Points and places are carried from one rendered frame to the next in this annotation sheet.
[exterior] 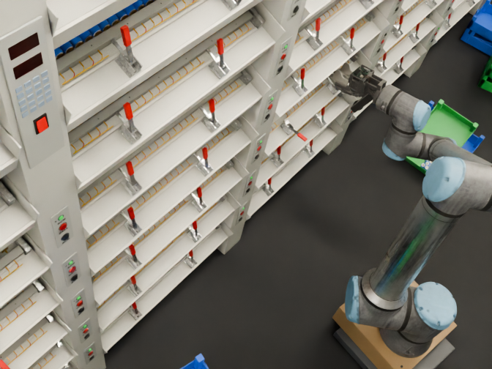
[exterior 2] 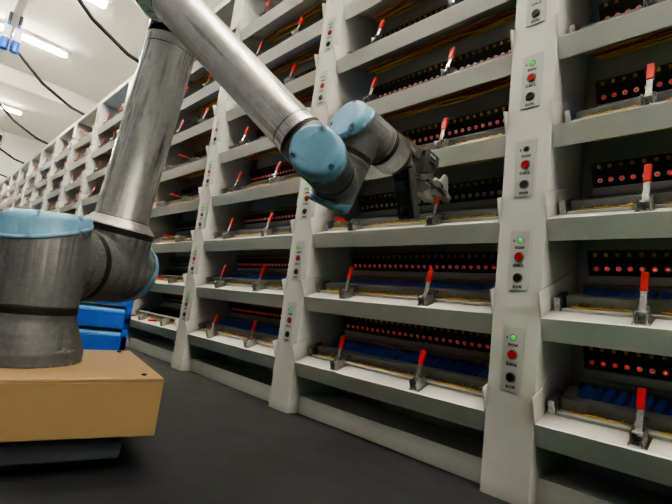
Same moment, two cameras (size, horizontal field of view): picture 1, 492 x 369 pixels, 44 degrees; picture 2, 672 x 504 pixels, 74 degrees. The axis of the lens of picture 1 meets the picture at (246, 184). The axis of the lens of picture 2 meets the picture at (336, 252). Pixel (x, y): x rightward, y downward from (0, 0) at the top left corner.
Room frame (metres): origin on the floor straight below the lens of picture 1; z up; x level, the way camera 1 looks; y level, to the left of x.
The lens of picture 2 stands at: (1.68, -1.30, 0.30)
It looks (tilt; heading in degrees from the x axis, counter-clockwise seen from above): 8 degrees up; 107
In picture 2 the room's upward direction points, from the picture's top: 7 degrees clockwise
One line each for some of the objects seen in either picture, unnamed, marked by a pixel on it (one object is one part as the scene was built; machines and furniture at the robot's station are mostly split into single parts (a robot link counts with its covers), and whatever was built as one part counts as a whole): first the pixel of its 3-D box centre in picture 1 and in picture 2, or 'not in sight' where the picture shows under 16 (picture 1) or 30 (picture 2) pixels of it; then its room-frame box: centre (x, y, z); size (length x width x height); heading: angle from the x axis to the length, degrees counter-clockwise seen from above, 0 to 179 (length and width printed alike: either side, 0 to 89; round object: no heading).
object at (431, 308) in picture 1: (424, 311); (45, 256); (0.92, -0.67, 0.34); 0.17 x 0.15 x 0.18; 95
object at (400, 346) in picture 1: (410, 326); (26, 330); (0.92, -0.67, 0.20); 0.19 x 0.19 x 0.10
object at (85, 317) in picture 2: not in sight; (81, 311); (0.38, -0.04, 0.20); 0.30 x 0.20 x 0.08; 47
